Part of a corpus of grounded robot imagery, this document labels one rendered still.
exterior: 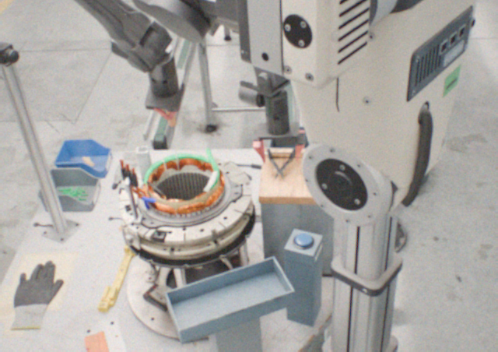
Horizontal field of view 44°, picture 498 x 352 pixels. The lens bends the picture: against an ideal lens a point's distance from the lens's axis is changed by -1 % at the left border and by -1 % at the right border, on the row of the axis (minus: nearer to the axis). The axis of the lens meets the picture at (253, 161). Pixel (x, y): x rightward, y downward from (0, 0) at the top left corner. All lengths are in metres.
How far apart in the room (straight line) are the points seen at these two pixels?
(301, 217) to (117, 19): 0.73
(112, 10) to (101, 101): 3.08
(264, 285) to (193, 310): 0.16
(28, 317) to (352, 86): 1.19
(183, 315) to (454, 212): 2.04
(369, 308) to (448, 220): 1.92
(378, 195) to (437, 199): 2.28
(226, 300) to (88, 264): 0.61
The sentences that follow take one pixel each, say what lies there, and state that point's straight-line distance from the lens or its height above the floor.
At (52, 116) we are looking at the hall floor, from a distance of 4.10.
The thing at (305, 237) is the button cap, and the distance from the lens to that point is 1.43.
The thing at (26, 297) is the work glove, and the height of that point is 0.80.
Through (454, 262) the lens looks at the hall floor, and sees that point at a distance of 2.90.
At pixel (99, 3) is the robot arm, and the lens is 1.06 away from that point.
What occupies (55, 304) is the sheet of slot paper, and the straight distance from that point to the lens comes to 1.77.
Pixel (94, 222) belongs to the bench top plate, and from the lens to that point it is 1.97.
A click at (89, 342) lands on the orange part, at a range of 1.62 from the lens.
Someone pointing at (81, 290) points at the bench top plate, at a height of 0.78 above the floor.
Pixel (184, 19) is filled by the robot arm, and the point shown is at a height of 1.75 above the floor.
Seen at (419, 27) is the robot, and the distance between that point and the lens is 0.80.
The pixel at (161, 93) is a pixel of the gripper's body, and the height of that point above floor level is 1.42.
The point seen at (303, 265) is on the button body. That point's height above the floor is 0.99.
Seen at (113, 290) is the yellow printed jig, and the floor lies 0.81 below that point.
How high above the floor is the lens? 2.04
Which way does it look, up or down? 37 degrees down
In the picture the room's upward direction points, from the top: 4 degrees counter-clockwise
